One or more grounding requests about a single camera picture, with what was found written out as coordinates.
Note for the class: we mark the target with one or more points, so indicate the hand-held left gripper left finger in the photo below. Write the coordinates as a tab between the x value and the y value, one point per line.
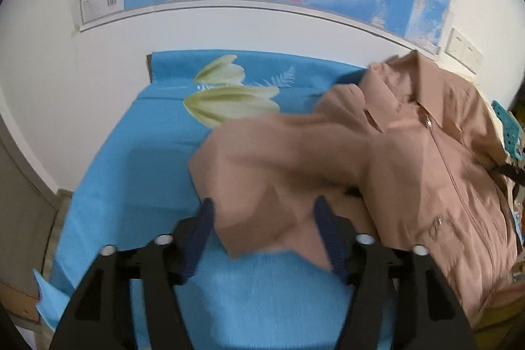
201	237

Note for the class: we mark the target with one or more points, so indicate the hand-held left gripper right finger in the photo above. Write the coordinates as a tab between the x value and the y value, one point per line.
328	237

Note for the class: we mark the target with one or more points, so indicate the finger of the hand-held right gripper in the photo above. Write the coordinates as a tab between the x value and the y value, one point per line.
512	172

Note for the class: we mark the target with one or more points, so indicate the pink zip jacket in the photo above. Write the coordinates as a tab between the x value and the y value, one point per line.
410	153

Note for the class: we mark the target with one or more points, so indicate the teal perforated plastic piece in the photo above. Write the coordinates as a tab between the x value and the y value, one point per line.
510	128

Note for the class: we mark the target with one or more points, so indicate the blue floral bed sheet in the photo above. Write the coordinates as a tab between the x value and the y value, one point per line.
135	177

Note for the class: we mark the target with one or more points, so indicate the wooden cabinet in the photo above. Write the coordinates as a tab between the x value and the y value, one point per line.
24	210

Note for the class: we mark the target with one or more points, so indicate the white wall socket plate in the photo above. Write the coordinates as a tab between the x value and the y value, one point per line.
464	48

